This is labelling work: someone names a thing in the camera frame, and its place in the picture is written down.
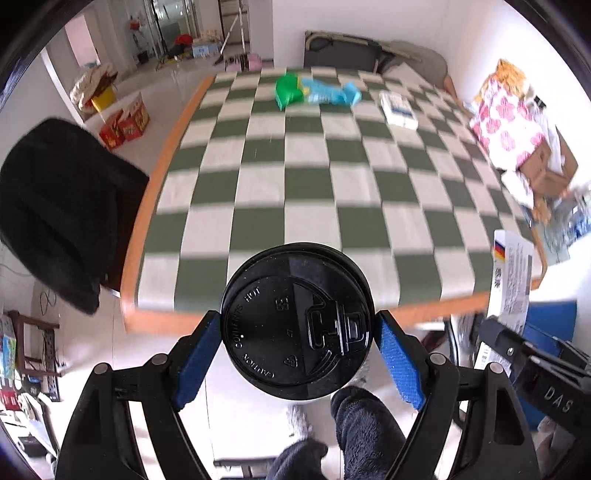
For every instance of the green blue wipes packet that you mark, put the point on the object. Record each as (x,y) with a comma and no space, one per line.
(318,92)

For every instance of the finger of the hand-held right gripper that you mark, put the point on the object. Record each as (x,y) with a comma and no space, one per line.
(503,339)

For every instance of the pile of light clothes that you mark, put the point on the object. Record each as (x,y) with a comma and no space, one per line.
(90,81)

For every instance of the yellow bucket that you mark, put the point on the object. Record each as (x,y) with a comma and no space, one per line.
(104,100)

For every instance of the white blue medicine box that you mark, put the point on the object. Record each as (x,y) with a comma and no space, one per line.
(399,108)

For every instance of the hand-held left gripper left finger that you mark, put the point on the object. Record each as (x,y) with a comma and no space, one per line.
(196,360)

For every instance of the person's legs in dark trousers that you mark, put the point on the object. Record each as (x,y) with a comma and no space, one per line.
(364,429)

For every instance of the brown wooden stool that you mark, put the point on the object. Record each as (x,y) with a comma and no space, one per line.
(27,337)

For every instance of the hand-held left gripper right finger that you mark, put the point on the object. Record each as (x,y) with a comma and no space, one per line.
(401,360)

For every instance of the grey folding bed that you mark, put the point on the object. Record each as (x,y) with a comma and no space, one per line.
(341,53)

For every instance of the pink floral paper bag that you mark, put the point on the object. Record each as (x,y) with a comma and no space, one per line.
(503,120)

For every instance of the blue chair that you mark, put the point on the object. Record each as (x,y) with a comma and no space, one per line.
(554,318)

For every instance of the colourful printed box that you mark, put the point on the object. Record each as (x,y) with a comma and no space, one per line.
(7,344)

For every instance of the blue white carton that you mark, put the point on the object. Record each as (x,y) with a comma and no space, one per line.
(205,50)

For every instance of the yellow snack bag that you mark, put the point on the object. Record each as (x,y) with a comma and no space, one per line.
(508,74)

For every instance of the brown cardboard box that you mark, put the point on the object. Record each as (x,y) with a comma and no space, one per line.
(545,166)

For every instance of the crumpled white tissue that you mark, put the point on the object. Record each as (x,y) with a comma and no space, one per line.
(517,184)

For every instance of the white plastic bag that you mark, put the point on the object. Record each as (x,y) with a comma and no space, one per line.
(550,124)

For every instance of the green white checkered tablecloth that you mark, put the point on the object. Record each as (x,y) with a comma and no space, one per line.
(300,152)

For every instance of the red gift box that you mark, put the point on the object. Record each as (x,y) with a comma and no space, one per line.
(111,131)
(134,117)

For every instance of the white printed paper sheet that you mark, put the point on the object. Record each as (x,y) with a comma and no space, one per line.
(512,277)

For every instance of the black plastic cup lid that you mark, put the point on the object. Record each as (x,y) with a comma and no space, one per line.
(295,323)

